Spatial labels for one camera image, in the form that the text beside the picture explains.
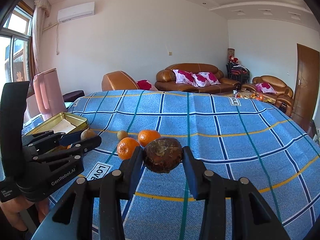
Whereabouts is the yellow-brown round fruit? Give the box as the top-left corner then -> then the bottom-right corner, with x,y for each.
80,128 -> 97,140
117,130 -> 129,141

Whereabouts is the orange mandarin front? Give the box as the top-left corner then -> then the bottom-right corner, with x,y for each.
117,137 -> 140,160

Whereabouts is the orange mandarin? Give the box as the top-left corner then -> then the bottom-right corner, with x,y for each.
117,137 -> 140,160
138,129 -> 161,147

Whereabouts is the orange mandarin back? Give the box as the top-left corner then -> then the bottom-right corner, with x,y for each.
138,129 -> 161,147

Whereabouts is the dark brown passion fruit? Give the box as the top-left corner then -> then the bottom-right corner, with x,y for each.
143,138 -> 183,173

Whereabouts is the person's left hand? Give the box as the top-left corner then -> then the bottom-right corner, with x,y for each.
1,196 -> 49,231

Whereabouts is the gold metal tin box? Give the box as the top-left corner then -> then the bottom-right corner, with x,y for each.
26,112 -> 89,135

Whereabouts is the pink electric kettle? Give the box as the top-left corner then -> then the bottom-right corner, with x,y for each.
33,68 -> 66,121

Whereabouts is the dark stool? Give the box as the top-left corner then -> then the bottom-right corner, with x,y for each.
62,90 -> 85,102

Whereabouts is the brown leather chair left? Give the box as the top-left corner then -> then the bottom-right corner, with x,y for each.
101,71 -> 139,91

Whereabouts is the red cushion on chair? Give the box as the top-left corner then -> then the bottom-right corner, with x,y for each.
137,80 -> 158,91

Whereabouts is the brown leather three-seat sofa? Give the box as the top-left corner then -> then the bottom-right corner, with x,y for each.
155,63 -> 241,94

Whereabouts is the coffee table with snacks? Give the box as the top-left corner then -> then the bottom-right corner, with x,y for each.
236,90 -> 277,104

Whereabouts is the brown leather armchair right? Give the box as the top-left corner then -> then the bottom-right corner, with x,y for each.
241,75 -> 293,117

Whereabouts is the brown wooden door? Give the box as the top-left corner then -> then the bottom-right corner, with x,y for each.
291,44 -> 319,132

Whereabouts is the pink floral cushion left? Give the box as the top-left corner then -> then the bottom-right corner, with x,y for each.
172,69 -> 197,87

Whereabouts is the pink floral cushion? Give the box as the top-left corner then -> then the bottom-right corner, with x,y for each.
172,69 -> 197,87
193,72 -> 220,87

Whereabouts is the pink cushion on armchair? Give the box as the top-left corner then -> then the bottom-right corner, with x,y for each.
255,82 -> 276,94

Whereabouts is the pink curtain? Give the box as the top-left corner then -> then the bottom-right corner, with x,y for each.
32,0 -> 51,77

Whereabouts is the pink floral cushion right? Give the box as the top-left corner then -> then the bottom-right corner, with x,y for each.
193,72 -> 220,87

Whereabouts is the dark shelf with clutter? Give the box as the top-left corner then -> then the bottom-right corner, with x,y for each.
226,48 -> 250,84

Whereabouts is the window with frame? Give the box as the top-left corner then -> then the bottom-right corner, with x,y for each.
0,1 -> 34,88

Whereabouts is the white wall air conditioner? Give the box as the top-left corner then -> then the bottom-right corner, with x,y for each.
57,2 -> 95,23

